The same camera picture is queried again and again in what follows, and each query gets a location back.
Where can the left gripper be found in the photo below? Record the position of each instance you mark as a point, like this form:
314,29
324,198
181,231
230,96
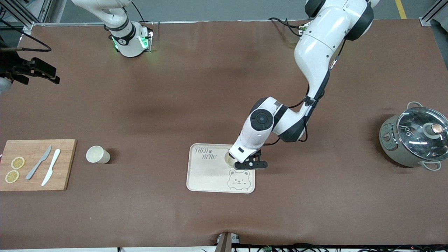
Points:
230,155

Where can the white IKEA cup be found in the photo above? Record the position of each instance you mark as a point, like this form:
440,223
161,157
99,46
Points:
229,161
96,154

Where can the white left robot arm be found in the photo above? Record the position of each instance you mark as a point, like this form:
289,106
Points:
315,52

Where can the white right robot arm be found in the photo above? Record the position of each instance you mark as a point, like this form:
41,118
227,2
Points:
105,10

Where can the cream bear print tray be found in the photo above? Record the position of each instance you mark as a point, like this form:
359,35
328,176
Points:
210,178

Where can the lemon slice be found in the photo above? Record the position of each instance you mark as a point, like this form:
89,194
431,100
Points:
12,176
18,162

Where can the white plastic knife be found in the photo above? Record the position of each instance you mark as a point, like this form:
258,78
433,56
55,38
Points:
53,162

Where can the grey plastic knife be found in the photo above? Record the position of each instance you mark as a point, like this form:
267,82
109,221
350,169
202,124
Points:
33,170

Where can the bamboo cutting board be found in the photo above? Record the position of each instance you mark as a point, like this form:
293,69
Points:
64,164

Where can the grey-green cooking pot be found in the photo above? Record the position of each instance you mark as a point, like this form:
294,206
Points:
393,148

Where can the glass pot lid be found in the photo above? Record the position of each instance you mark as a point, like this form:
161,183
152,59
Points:
416,140

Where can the black left camera mount bracket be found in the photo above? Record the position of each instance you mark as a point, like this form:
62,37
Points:
253,164

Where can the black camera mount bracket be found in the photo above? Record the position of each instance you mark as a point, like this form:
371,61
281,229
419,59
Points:
7,61
253,164

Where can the black right camera mount bracket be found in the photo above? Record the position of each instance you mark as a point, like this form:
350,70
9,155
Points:
7,61

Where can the aluminium frame with struts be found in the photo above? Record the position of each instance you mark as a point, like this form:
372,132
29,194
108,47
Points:
43,10

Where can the metal table edge bracket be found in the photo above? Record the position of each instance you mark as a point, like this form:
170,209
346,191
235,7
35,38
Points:
226,243

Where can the aluminium frame profile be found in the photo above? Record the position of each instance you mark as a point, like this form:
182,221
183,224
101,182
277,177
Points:
430,15

